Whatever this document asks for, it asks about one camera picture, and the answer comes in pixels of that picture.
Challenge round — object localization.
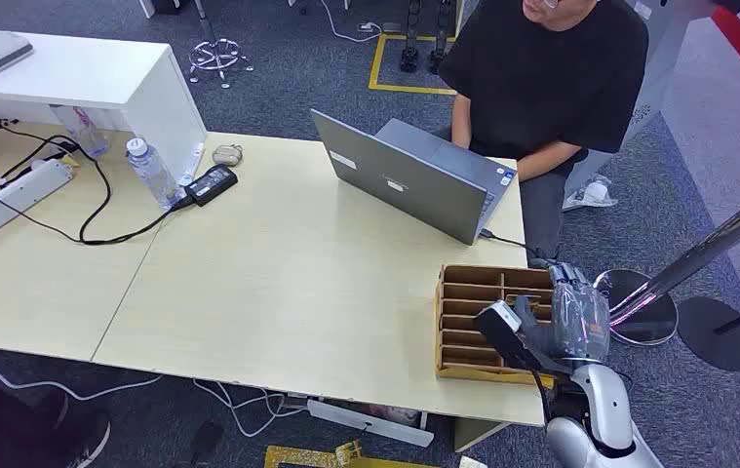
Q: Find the looped white cable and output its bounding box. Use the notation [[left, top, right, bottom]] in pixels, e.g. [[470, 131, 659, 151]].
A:
[[191, 377, 310, 440]]

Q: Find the small grey earbud case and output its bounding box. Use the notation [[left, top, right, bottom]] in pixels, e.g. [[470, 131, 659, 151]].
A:
[[212, 142, 245, 168]]

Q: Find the clear plastic cup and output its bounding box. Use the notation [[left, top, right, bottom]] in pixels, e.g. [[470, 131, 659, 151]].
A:
[[51, 104, 112, 161]]

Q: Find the table leg panel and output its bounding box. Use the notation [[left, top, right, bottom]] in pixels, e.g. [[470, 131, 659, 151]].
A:
[[453, 416, 513, 454]]

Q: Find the chrome stool base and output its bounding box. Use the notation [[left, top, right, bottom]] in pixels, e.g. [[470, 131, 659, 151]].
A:
[[187, 0, 255, 91]]

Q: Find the black robot leg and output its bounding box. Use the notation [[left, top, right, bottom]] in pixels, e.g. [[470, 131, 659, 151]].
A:
[[427, 0, 458, 76], [398, 0, 424, 75]]

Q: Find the white floor cable with plug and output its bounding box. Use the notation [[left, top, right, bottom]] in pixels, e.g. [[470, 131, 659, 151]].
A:
[[317, 0, 385, 45]]

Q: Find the long white cable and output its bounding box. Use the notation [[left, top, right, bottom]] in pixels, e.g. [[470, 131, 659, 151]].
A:
[[0, 358, 164, 404]]

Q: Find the white desk shelf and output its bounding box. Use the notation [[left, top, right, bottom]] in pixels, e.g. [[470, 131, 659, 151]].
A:
[[0, 26, 208, 186]]

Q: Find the chrome stanchion post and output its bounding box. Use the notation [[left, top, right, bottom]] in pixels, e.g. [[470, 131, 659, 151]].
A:
[[592, 179, 740, 347]]

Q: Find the white power strip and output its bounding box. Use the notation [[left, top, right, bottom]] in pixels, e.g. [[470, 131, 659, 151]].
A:
[[0, 159, 76, 244]]

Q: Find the person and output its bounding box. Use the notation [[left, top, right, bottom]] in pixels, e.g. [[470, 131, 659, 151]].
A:
[[437, 0, 649, 269]]

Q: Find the white bar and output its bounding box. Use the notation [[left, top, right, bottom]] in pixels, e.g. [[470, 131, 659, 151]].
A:
[[306, 398, 437, 450]]

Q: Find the brown slotted card holder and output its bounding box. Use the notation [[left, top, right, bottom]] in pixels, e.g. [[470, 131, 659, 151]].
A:
[[434, 263, 558, 389]]

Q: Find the black adapter cable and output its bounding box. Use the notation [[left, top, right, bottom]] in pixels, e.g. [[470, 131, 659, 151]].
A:
[[0, 136, 196, 248]]

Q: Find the black laptop cable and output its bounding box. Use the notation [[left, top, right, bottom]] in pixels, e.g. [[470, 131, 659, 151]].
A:
[[478, 229, 542, 259]]

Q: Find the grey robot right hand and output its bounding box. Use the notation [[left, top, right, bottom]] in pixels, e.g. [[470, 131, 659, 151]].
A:
[[512, 261, 613, 377]]

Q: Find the person's foot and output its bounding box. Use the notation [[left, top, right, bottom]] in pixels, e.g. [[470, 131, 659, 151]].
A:
[[0, 365, 113, 468]]

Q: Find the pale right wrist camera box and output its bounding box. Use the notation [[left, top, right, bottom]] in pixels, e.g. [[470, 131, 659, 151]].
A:
[[472, 299, 542, 373]]

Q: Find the yellow flat object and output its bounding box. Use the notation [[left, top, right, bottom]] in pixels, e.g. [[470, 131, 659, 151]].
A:
[[263, 440, 442, 468]]

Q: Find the clear water bottle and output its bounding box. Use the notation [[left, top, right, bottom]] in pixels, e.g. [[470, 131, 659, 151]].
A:
[[125, 136, 182, 212]]

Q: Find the grey laptop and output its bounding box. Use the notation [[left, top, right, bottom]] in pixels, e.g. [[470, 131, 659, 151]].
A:
[[309, 108, 518, 248]]

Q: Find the black stanchion post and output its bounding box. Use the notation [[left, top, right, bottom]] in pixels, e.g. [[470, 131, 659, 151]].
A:
[[676, 293, 740, 374]]

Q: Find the black power adapter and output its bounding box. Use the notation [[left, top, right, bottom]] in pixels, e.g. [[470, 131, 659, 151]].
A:
[[183, 164, 240, 209]]

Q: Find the thin black cable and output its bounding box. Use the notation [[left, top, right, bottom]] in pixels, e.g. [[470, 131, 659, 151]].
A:
[[0, 102, 81, 156]]

